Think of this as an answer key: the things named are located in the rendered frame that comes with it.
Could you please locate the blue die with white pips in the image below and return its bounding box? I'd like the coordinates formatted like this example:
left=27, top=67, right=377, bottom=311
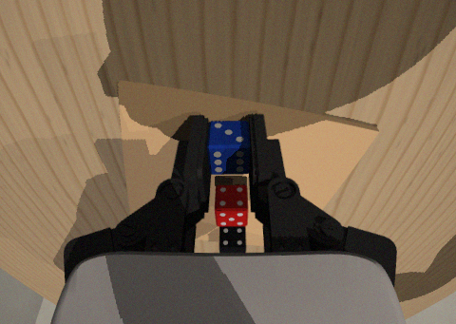
left=207, top=121, right=250, bottom=175

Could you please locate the black die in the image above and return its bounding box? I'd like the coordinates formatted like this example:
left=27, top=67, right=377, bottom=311
left=219, top=226, right=246, bottom=253

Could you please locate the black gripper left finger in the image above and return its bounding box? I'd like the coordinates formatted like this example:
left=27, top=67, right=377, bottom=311
left=64, top=115, right=211, bottom=283

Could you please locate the tan flat mat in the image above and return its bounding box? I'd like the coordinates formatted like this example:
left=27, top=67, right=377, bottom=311
left=118, top=80, right=380, bottom=246

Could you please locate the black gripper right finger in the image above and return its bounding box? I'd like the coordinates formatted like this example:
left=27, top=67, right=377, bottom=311
left=249, top=114, right=397, bottom=287

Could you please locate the dark red die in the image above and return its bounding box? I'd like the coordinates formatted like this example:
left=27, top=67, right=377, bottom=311
left=215, top=185, right=248, bottom=226

